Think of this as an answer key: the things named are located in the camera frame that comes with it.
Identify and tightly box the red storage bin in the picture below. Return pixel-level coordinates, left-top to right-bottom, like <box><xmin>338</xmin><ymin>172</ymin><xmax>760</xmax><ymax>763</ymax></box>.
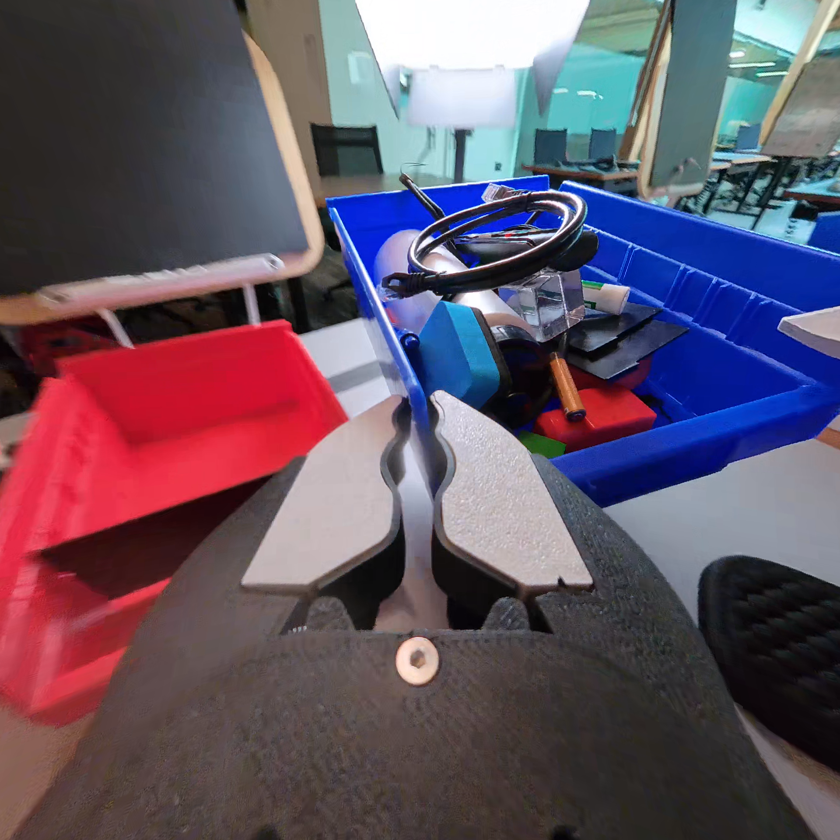
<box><xmin>0</xmin><ymin>319</ymin><xmax>349</xmax><ymax>728</ymax></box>

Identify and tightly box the black screen wooden frame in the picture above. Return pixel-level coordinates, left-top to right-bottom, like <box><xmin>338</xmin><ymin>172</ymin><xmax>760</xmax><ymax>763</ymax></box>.
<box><xmin>638</xmin><ymin>0</ymin><xmax>739</xmax><ymax>201</ymax></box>
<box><xmin>0</xmin><ymin>0</ymin><xmax>327</xmax><ymax>327</ymax></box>

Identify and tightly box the white tube green label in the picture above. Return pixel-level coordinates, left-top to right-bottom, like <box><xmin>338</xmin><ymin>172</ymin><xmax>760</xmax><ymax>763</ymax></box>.
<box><xmin>581</xmin><ymin>280</ymin><xmax>632</xmax><ymax>314</ymax></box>

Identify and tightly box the maroon rounded object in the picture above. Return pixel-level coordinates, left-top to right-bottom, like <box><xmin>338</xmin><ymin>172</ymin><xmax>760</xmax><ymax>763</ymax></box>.
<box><xmin>586</xmin><ymin>357</ymin><xmax>654</xmax><ymax>395</ymax></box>

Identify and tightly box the blue storage bin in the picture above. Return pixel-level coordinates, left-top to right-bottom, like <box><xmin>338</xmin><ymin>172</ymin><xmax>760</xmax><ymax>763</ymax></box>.
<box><xmin>326</xmin><ymin>174</ymin><xmax>840</xmax><ymax>508</ymax></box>

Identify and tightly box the flipchart board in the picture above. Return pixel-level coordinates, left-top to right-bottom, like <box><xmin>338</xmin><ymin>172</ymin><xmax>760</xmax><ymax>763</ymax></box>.
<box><xmin>761</xmin><ymin>58</ymin><xmax>840</xmax><ymax>160</ymax></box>

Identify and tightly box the clear acrylic cube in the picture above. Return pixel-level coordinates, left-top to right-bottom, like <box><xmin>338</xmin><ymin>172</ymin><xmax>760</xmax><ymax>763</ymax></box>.
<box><xmin>497</xmin><ymin>271</ymin><xmax>586</xmax><ymax>342</ymax></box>

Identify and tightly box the black remote control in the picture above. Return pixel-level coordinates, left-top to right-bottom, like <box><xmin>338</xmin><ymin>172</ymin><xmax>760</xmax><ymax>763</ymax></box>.
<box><xmin>453</xmin><ymin>228</ymin><xmax>599</xmax><ymax>271</ymax></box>

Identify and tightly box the red block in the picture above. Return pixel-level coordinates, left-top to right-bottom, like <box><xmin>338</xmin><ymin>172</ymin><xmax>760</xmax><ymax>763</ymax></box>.
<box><xmin>533</xmin><ymin>387</ymin><xmax>658</xmax><ymax>454</ymax></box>

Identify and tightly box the copper battery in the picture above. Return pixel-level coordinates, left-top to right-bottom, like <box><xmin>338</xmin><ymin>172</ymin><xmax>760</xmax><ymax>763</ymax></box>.
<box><xmin>548</xmin><ymin>351</ymin><xmax>587</xmax><ymax>423</ymax></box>

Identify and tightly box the teal foam block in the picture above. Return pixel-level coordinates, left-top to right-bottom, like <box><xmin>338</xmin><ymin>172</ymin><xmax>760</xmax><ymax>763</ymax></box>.
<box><xmin>418</xmin><ymin>301</ymin><xmax>509</xmax><ymax>409</ymax></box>

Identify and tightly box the studio light panel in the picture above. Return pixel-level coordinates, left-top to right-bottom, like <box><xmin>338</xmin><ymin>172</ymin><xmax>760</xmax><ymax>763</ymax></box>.
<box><xmin>354</xmin><ymin>0</ymin><xmax>592</xmax><ymax>130</ymax></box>

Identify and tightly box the black network cable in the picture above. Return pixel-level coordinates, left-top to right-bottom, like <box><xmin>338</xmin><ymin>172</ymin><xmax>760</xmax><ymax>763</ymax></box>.
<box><xmin>382</xmin><ymin>172</ymin><xmax>589</xmax><ymax>304</ymax></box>

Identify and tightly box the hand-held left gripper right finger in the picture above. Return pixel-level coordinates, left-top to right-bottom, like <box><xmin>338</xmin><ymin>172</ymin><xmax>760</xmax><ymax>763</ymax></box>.
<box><xmin>430</xmin><ymin>390</ymin><xmax>595</xmax><ymax>598</ymax></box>

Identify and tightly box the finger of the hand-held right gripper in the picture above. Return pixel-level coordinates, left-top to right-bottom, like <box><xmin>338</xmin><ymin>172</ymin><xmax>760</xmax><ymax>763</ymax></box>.
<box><xmin>777</xmin><ymin>305</ymin><xmax>840</xmax><ymax>360</ymax></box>

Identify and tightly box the white cylindrical bottle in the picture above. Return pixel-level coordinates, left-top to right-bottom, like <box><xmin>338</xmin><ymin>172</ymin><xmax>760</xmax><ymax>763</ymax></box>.
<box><xmin>373</xmin><ymin>228</ymin><xmax>526</xmax><ymax>342</ymax></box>

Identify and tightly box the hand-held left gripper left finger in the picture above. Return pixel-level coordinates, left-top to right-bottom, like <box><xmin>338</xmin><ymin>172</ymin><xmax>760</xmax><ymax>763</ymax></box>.
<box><xmin>241</xmin><ymin>394</ymin><xmax>405</xmax><ymax>596</ymax></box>

